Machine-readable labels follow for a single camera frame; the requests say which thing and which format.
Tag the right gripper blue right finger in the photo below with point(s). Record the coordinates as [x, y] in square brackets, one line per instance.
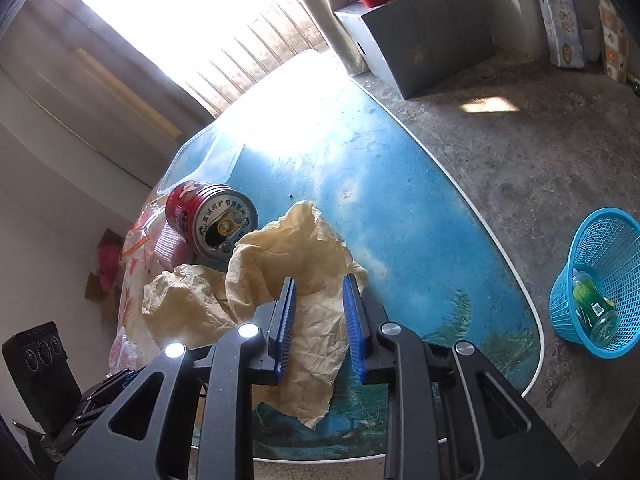
[358, 329]

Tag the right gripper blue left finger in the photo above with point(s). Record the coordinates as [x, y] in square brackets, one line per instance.
[280, 332]

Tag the beige paper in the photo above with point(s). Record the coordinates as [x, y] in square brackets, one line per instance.
[196, 305]

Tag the red cartoon tin can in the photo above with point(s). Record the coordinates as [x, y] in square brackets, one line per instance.
[211, 218]

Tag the clear wrapper with red stripes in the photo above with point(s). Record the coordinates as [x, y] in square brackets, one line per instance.
[133, 346]

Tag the red gift bag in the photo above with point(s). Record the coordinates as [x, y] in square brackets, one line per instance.
[104, 283]

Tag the blue plastic mesh basket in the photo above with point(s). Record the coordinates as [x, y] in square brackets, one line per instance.
[606, 246]

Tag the green plastic bottle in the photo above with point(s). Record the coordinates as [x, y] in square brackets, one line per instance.
[597, 315]

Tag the black electronic device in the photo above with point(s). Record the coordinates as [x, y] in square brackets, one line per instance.
[37, 363]

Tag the grey cabinet box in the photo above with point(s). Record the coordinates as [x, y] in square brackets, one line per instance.
[413, 44]

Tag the beige window curtain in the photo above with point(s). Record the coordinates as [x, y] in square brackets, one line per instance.
[320, 10]

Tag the patterned tissue pack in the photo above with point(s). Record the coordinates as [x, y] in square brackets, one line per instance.
[563, 33]

